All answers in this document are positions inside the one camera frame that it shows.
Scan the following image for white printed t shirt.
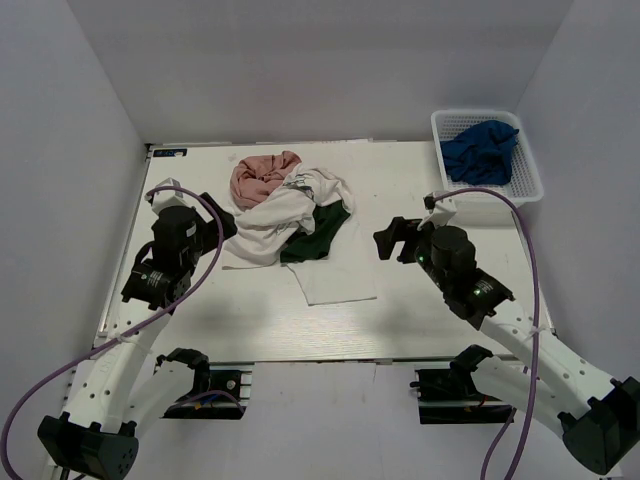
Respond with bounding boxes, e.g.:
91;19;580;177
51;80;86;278
222;165;377;306

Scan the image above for pink t shirt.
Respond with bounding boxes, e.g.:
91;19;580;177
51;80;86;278
230;150;301;210

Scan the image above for dark green t shirt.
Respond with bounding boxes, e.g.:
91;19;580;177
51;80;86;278
279;201;350;264

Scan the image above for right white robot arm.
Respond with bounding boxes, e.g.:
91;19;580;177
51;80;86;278
373;217;639;476

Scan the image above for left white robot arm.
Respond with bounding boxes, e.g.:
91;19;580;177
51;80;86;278
37;186;237;479

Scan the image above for blue table label sticker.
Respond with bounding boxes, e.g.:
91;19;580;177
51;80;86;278
152;148;188;158

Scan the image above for blue t shirt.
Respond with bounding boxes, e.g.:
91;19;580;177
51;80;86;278
440;120;519;186

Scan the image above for white plastic basket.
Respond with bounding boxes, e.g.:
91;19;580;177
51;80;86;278
431;109;544;206

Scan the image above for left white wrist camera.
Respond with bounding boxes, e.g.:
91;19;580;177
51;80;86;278
144;177;193;217

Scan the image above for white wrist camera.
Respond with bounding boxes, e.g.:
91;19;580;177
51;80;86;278
419;191;457;230
144;177;193;217

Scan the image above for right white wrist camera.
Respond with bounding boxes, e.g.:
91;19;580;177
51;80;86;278
419;191;457;230

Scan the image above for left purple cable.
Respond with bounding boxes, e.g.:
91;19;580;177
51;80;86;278
0;187;225;480

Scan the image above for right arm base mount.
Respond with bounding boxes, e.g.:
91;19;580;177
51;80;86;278
409;368;514;425

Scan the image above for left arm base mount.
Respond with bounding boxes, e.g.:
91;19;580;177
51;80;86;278
161;363;253;420

